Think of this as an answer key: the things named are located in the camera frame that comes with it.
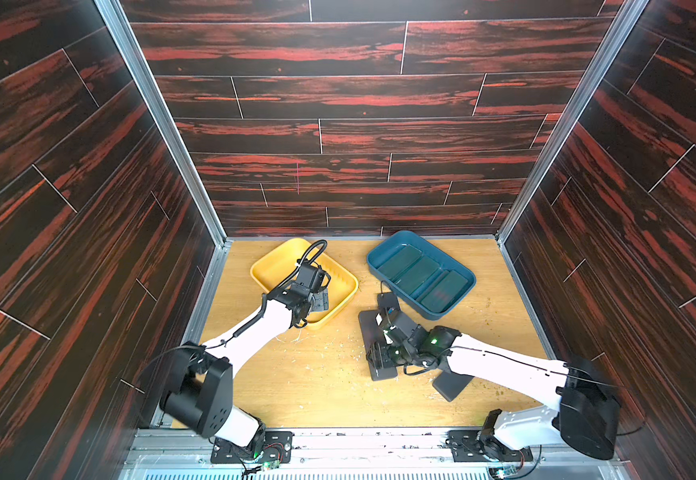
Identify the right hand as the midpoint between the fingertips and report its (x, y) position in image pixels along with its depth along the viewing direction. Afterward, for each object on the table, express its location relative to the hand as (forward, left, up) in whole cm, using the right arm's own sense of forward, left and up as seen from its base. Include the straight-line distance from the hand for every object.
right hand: (379, 349), depth 82 cm
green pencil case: (+27, -18, -6) cm, 34 cm away
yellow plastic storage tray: (+32, +37, -4) cm, 49 cm away
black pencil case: (+20, -4, -9) cm, 22 cm away
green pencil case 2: (+23, -23, -3) cm, 32 cm away
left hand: (+15, +20, +4) cm, 25 cm away
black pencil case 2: (-6, -20, -7) cm, 23 cm away
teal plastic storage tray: (+43, -2, -6) cm, 43 cm away
